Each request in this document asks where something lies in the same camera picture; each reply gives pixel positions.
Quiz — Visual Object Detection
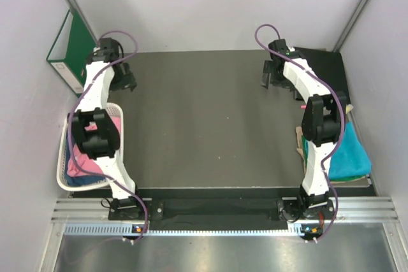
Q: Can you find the pink towel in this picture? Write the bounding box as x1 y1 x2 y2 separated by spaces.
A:
66 116 122 179

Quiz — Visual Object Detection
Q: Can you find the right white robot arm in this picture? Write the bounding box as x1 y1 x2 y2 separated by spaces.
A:
263 39 347 218

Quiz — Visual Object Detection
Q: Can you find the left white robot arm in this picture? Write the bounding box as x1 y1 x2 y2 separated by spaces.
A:
67 35 148 220

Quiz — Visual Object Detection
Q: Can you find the white perforated plastic basket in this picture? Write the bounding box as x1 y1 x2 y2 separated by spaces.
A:
56 103 124 192

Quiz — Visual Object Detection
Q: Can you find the green lever arch binder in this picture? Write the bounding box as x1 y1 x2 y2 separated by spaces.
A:
46 11 95 96

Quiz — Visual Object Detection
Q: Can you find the green folded towel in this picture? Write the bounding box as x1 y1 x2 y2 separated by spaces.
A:
301 134 367 184

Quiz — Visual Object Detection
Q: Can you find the turquoise folded towel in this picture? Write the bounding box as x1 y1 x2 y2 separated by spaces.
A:
329 122 372 180

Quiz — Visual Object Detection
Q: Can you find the dark blue towel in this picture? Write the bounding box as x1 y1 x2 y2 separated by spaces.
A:
64 137 105 187

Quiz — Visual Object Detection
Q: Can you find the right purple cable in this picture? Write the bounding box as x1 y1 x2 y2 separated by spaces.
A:
254 24 347 243

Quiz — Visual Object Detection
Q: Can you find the purple cable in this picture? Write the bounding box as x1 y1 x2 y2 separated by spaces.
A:
68 30 150 241
254 24 347 243

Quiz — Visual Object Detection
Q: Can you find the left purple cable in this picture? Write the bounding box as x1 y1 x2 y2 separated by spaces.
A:
68 30 150 241

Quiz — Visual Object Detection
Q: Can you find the aluminium extrusion rail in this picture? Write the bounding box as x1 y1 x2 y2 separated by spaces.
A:
51 197 398 223

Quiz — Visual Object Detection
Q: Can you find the grey slotted cable duct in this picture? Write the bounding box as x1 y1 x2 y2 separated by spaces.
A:
64 223 317 238

